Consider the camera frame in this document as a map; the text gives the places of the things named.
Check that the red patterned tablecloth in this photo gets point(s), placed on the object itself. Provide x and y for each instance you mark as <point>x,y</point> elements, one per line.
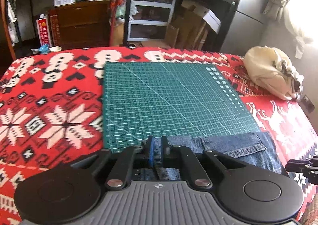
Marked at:
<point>51,110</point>

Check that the white ceramic pet bowl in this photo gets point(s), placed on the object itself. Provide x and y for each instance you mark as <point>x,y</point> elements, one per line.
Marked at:
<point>55,49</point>

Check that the cardboard boxes stack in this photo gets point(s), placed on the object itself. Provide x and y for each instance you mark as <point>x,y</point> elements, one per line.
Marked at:
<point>188,28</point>

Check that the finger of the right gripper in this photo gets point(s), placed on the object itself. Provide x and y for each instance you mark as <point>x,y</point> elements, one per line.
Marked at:
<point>307,168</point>
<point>313,159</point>

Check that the white plastic drawer unit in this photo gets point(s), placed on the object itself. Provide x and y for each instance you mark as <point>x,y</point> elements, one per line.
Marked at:
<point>151,12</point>

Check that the grey refrigerator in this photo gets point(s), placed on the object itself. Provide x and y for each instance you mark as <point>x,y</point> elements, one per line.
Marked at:
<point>246,27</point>

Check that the red sign board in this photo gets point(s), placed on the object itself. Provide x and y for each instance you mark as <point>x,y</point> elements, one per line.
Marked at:
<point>43,31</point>

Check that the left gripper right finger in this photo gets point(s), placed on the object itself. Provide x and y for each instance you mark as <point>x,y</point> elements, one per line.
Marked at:
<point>183,159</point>

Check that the green cutting mat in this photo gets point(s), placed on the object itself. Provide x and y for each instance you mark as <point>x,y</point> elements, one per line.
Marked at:
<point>142,99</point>

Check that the blue denim shorts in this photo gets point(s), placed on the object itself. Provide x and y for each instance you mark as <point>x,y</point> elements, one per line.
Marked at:
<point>256,148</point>

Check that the dark wooden drawer cabinet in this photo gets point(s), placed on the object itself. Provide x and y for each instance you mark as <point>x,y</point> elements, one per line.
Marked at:
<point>80,25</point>

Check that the white curtain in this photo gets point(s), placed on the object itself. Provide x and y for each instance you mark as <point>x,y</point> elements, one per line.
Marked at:
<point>300,18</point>

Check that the wall power outlet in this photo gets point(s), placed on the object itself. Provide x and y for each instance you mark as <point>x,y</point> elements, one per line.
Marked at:
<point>307,104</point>

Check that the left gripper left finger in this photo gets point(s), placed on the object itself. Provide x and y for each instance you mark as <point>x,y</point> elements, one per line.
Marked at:
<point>122,164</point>

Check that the blue ceramic pet bowl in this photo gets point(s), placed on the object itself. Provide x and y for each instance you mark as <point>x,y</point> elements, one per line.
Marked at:
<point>44,49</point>

